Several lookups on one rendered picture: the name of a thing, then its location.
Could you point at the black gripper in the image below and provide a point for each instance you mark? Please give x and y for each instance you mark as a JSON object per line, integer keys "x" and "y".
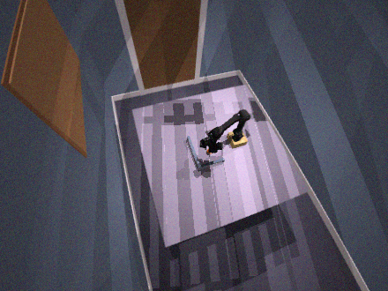
{"x": 219, "y": 145}

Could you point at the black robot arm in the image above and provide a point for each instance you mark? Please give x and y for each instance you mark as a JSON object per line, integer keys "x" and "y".
{"x": 218, "y": 131}

